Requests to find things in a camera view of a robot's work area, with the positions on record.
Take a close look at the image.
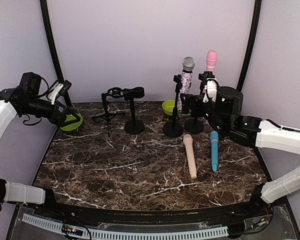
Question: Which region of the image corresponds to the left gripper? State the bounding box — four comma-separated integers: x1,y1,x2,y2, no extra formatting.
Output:
20,96,80,127

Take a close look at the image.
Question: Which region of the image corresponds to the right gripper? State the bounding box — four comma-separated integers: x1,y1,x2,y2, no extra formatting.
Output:
180,92,229,135

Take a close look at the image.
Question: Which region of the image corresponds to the black round-base stand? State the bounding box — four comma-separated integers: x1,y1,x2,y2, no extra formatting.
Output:
123,86,145,135
162,74,183,138
184,71,216,134

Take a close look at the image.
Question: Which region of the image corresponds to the beige microphone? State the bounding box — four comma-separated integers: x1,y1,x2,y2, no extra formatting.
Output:
183,134,197,179

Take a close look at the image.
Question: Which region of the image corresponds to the blue microphone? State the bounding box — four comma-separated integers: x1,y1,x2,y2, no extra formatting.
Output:
210,131,219,173

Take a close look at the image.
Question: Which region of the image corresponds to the black tripod mic stand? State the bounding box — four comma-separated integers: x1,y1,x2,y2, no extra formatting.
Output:
92,86,127,137

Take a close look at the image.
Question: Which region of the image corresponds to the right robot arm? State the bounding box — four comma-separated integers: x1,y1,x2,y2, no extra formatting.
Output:
180,86,300,217

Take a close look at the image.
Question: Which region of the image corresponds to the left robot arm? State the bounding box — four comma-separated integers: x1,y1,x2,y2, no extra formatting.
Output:
0,72,83,218

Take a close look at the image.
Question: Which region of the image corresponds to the pink microphone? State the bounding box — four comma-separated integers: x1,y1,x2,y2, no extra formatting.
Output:
202,49,219,95

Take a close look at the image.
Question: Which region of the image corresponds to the green plate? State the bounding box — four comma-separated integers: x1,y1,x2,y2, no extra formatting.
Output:
60,114,83,132

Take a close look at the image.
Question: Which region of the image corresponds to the green bowl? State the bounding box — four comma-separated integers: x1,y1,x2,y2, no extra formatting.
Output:
161,100,175,116

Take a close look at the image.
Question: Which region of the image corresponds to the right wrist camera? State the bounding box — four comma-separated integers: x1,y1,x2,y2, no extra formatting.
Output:
199,71,220,103

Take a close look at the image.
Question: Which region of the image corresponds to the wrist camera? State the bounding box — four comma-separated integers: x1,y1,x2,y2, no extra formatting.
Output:
47,80,72,105
199,71,220,103

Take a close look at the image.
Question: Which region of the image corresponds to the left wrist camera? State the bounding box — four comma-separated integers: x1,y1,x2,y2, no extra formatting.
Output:
47,80,72,105

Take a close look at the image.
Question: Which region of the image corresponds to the black frame post left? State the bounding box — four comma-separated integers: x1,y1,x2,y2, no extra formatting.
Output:
39,0,72,108

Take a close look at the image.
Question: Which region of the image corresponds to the black frame post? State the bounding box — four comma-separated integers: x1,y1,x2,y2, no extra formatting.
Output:
39,0,72,108
234,0,262,103

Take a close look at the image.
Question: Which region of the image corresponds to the white cable duct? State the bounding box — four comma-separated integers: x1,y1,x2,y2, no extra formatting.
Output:
21,213,229,240

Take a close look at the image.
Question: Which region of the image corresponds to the black frame post right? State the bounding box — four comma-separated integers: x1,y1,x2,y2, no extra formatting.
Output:
234,0,262,103

